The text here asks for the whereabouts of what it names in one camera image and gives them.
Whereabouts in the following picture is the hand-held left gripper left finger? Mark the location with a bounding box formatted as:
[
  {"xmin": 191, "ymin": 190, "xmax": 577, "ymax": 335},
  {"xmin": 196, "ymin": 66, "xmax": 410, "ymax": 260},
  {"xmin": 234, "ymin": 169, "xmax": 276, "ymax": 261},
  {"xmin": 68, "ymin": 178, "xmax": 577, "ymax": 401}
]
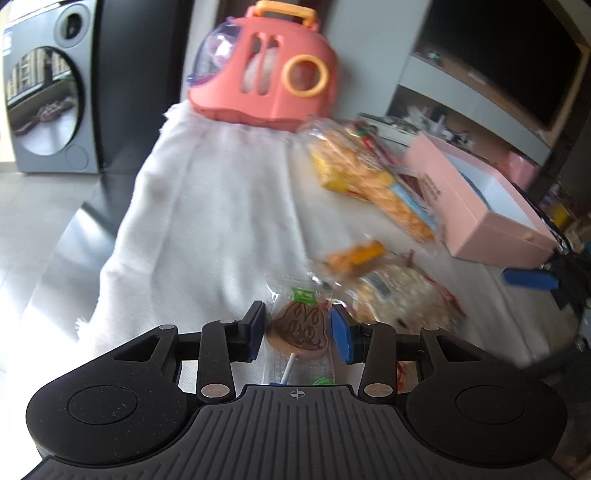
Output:
[{"xmin": 111, "ymin": 300, "xmax": 267, "ymax": 402}]

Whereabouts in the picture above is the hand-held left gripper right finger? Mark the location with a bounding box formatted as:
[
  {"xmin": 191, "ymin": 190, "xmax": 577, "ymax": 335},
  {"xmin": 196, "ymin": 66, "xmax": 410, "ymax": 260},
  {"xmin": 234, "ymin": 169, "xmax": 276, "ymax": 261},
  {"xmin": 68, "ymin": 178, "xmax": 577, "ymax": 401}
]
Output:
[{"xmin": 330, "ymin": 305, "xmax": 485, "ymax": 400}]

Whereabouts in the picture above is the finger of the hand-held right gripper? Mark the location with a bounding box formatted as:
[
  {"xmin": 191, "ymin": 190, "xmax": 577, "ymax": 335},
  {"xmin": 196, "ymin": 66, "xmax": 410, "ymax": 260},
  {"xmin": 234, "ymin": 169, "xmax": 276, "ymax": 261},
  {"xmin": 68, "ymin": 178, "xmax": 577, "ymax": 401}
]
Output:
[{"xmin": 502, "ymin": 253, "xmax": 583, "ymax": 312}]

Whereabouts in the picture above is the chocolate lollipop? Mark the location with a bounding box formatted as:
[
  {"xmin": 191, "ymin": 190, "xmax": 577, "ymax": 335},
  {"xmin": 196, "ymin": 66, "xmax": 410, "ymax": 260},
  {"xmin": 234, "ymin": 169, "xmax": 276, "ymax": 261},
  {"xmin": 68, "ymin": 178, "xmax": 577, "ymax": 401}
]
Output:
[{"xmin": 265, "ymin": 272, "xmax": 335, "ymax": 386}]

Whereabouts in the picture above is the red-trimmed rice cracker packet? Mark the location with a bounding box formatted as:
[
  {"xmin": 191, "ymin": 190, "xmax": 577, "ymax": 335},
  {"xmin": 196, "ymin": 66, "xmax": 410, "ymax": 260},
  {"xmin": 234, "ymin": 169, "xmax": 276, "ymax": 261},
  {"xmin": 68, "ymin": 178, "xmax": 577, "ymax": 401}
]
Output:
[{"xmin": 355, "ymin": 262, "xmax": 465, "ymax": 334}]

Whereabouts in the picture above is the pink cardboard box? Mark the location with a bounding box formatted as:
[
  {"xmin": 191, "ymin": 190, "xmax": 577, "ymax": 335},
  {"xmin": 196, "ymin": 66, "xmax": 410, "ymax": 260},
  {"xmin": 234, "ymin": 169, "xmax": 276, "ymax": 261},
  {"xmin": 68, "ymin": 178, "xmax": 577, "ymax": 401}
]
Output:
[{"xmin": 402, "ymin": 131, "xmax": 561, "ymax": 271}]

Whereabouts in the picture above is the long corn snack packet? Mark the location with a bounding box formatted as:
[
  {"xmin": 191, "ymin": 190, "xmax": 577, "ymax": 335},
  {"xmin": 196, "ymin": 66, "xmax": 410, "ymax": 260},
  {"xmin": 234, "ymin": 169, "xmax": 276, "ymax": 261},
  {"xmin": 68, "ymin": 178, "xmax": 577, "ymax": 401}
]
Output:
[{"xmin": 365, "ymin": 166, "xmax": 437, "ymax": 243}]

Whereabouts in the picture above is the clear cracker packet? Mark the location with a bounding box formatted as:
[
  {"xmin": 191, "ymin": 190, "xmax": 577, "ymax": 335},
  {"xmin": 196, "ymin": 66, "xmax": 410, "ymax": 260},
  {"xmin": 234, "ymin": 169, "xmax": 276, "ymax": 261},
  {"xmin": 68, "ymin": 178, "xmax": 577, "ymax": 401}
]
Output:
[{"xmin": 300, "ymin": 119, "xmax": 384, "ymax": 200}]

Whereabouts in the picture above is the red spicy strip packet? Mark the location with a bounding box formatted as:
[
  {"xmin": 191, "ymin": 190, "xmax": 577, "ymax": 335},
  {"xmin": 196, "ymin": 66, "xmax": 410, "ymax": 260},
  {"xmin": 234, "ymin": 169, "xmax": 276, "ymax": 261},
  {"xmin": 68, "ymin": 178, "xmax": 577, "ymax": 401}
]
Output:
[{"xmin": 358, "ymin": 121, "xmax": 402, "ymax": 163}]

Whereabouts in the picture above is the orange snack packet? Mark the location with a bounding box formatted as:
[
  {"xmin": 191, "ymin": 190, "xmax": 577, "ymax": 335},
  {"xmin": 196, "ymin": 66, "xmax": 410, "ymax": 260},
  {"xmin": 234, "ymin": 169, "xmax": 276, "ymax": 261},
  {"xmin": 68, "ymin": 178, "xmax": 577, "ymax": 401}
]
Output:
[{"xmin": 325, "ymin": 241, "xmax": 386, "ymax": 278}]

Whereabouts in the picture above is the white tablecloth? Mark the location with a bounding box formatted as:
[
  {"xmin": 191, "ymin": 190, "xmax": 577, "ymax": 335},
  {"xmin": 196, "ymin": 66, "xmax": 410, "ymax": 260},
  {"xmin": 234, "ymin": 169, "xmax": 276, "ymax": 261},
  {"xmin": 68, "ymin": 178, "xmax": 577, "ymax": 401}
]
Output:
[{"xmin": 74, "ymin": 99, "xmax": 583, "ymax": 370}]

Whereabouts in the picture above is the black television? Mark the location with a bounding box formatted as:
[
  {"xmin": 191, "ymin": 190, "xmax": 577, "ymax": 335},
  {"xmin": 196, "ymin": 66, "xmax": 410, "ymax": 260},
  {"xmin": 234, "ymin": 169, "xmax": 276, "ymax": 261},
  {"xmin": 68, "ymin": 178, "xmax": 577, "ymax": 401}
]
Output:
[{"xmin": 413, "ymin": 0, "xmax": 585, "ymax": 134}]

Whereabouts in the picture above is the pink plastic pet carrier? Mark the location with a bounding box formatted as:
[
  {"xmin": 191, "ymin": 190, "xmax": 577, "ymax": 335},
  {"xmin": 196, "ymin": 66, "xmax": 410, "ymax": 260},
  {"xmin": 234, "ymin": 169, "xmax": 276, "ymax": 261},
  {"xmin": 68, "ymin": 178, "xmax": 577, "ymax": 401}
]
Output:
[{"xmin": 187, "ymin": 0, "xmax": 340, "ymax": 134}]

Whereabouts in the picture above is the white tv cabinet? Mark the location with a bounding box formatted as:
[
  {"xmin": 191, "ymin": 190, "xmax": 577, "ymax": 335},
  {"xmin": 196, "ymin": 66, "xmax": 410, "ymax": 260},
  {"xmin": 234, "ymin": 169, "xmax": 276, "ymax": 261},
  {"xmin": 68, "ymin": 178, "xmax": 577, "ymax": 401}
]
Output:
[{"xmin": 385, "ymin": 46, "xmax": 555, "ymax": 153}]

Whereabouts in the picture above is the grey washing machine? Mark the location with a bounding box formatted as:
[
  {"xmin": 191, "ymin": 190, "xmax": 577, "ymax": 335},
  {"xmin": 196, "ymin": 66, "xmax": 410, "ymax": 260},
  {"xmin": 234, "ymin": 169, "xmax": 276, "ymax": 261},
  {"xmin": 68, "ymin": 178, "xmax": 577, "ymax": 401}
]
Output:
[{"xmin": 0, "ymin": 0, "xmax": 105, "ymax": 175}]

